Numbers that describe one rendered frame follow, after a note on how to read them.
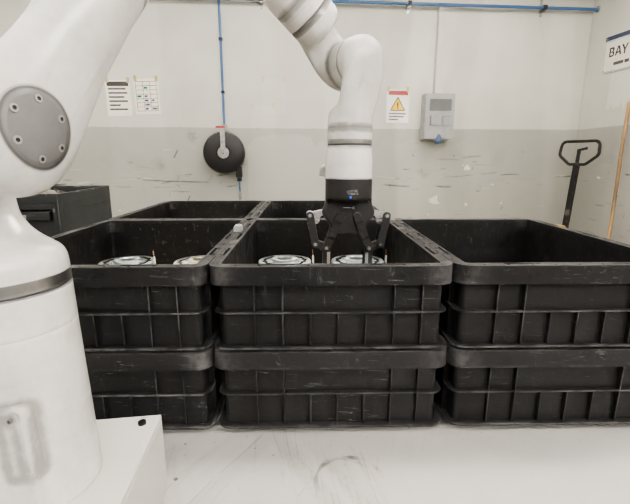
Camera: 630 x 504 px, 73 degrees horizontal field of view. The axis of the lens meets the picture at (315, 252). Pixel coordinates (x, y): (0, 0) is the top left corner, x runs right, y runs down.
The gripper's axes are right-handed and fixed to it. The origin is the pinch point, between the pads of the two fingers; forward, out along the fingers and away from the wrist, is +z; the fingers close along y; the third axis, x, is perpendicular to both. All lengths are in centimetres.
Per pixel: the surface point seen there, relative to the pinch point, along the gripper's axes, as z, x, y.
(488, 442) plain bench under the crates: 18.3, -21.0, 16.7
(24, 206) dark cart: 4, 122, -132
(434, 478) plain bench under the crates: 18.4, -27.1, 7.9
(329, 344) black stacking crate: 5.9, -18.6, -3.8
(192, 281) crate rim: -2.7, -19.7, -20.2
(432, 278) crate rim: -3.1, -19.6, 8.5
